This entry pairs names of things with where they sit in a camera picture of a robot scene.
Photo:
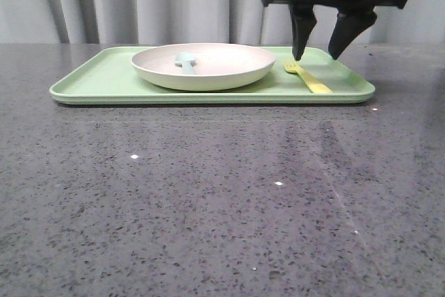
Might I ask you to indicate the yellow plastic fork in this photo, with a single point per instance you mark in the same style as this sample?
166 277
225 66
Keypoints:
313 84

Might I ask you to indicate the beige round plate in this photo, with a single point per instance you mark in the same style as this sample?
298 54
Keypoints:
218 66

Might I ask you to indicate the light blue plastic spoon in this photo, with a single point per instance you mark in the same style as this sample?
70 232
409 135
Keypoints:
186 62

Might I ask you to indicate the light green plastic tray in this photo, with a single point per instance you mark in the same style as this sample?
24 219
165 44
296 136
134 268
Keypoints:
109 78

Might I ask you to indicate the grey pleated curtain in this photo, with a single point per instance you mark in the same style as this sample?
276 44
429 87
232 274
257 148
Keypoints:
152 22

